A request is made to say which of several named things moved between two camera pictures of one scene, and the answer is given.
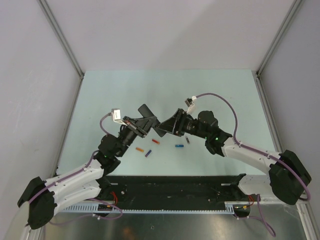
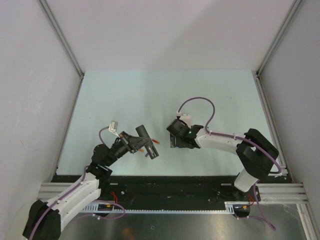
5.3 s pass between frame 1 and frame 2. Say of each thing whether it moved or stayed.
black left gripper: moved
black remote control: moved
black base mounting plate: stayed
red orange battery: stayed
